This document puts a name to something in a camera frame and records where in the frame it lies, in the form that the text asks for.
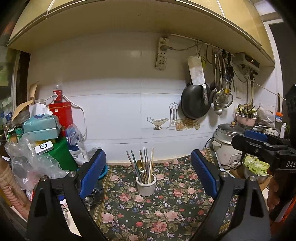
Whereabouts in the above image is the clear plastic bag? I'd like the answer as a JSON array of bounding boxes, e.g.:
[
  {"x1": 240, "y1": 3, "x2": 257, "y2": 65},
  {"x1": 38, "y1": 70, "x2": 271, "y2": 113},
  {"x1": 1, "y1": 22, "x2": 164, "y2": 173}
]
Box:
[{"x1": 4, "y1": 137, "x2": 69, "y2": 200}]

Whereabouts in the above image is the blue white plastic bag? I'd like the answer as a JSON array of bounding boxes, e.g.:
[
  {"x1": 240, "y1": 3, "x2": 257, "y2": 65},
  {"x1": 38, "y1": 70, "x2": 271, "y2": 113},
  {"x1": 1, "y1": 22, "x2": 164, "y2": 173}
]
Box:
[{"x1": 65, "y1": 123, "x2": 89, "y2": 167}]

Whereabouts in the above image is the red box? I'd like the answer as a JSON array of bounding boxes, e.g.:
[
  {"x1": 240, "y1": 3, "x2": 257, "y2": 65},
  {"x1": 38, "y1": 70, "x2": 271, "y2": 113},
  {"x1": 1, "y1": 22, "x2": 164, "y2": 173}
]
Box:
[{"x1": 48, "y1": 101, "x2": 73, "y2": 137}]

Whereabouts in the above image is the black frying pan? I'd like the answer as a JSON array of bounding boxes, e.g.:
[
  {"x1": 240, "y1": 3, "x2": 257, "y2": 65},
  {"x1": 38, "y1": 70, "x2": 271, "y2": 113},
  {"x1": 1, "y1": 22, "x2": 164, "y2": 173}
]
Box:
[{"x1": 180, "y1": 82, "x2": 211, "y2": 120}]

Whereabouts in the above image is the dark brown chopstick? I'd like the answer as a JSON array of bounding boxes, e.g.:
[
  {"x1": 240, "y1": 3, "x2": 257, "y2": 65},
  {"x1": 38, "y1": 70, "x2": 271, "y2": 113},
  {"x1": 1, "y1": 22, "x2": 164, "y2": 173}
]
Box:
[{"x1": 126, "y1": 151, "x2": 141, "y2": 181}]

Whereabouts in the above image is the metal skimmer ladle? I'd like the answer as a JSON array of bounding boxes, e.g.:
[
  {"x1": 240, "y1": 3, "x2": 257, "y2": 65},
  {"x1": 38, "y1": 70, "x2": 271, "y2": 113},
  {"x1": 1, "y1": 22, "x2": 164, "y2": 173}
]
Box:
[{"x1": 213, "y1": 54, "x2": 230, "y2": 115}]

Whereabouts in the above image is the red cap bottle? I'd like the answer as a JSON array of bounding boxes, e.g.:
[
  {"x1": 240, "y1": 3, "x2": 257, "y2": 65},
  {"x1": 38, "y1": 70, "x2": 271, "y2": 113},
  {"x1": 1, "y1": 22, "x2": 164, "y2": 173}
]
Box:
[{"x1": 53, "y1": 85, "x2": 63, "y2": 103}]

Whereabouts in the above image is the floral dark green mat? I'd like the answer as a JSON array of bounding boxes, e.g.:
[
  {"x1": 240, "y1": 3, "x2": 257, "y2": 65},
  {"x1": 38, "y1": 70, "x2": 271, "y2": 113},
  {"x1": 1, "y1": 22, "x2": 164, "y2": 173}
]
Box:
[{"x1": 89, "y1": 148, "x2": 239, "y2": 241}]

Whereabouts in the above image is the white power strip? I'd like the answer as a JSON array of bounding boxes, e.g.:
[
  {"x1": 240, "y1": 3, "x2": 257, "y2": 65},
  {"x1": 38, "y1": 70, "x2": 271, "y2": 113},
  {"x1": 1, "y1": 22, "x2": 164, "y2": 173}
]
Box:
[{"x1": 155, "y1": 37, "x2": 170, "y2": 71}]

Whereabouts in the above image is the steel cleaver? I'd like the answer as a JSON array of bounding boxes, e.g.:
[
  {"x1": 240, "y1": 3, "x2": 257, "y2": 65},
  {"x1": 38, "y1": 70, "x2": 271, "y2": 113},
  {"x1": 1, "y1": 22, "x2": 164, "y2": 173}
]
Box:
[{"x1": 187, "y1": 56, "x2": 208, "y2": 105}]

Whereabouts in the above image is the white rice cooker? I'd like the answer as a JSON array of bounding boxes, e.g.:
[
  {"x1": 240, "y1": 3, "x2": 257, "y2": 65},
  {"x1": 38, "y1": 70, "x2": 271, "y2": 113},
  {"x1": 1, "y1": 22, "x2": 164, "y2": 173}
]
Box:
[{"x1": 212, "y1": 121, "x2": 244, "y2": 170}]

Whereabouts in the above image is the blue bowl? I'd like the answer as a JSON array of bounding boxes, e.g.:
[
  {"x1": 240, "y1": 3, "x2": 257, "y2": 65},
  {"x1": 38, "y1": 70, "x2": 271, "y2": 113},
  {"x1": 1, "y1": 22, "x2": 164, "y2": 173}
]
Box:
[{"x1": 98, "y1": 164, "x2": 108, "y2": 180}]

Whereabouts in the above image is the dark grey chopstick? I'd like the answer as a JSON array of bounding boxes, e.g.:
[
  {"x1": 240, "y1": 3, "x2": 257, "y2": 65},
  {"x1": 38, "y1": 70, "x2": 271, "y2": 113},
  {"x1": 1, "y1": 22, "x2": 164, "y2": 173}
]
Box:
[{"x1": 143, "y1": 147, "x2": 149, "y2": 183}]

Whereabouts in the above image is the brown wooden chopstick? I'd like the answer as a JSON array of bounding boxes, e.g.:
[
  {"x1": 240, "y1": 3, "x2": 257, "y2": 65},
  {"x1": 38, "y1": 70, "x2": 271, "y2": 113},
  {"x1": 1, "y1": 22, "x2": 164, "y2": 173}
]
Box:
[{"x1": 148, "y1": 147, "x2": 154, "y2": 183}]

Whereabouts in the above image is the white ceramic utensil cup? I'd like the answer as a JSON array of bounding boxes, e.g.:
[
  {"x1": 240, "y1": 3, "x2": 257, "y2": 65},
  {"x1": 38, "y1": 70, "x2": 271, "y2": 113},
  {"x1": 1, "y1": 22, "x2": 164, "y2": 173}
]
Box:
[{"x1": 135, "y1": 174, "x2": 157, "y2": 197}]

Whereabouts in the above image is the metal bowl with lettuce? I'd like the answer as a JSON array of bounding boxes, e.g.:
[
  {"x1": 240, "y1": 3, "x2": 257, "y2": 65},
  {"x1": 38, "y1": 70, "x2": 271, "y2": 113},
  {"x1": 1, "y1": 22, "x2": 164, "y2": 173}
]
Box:
[{"x1": 243, "y1": 154, "x2": 270, "y2": 184}]

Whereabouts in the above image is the green box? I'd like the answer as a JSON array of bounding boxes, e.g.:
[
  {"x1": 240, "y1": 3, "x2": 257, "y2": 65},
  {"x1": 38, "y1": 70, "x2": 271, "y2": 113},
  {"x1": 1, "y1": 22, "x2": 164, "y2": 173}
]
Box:
[{"x1": 48, "y1": 137, "x2": 78, "y2": 171}]

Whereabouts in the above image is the teal tissue pack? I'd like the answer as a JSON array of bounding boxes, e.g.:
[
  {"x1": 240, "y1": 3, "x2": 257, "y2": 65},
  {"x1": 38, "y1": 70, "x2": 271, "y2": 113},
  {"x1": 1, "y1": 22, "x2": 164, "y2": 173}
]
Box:
[{"x1": 22, "y1": 103, "x2": 61, "y2": 142}]

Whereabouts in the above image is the white wall box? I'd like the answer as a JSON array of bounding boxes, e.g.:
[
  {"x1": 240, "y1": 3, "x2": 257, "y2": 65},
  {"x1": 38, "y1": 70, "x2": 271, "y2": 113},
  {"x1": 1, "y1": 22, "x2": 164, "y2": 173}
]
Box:
[{"x1": 232, "y1": 52, "x2": 260, "y2": 71}]

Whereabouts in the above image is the gold metal spoon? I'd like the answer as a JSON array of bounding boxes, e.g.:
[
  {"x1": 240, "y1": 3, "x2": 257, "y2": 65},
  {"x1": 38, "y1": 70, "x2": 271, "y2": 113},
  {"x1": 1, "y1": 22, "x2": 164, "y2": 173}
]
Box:
[{"x1": 137, "y1": 160, "x2": 145, "y2": 183}]

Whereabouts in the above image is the pink utensil pot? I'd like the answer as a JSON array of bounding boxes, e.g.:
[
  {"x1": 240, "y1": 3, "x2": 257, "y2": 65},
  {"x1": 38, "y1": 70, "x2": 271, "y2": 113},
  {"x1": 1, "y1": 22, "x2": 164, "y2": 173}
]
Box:
[{"x1": 236, "y1": 113, "x2": 256, "y2": 126}]

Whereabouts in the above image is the silver metal chopstick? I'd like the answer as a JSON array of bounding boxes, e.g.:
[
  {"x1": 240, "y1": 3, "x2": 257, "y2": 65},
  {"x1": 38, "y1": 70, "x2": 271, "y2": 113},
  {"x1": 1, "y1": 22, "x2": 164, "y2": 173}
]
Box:
[{"x1": 130, "y1": 149, "x2": 142, "y2": 181}]

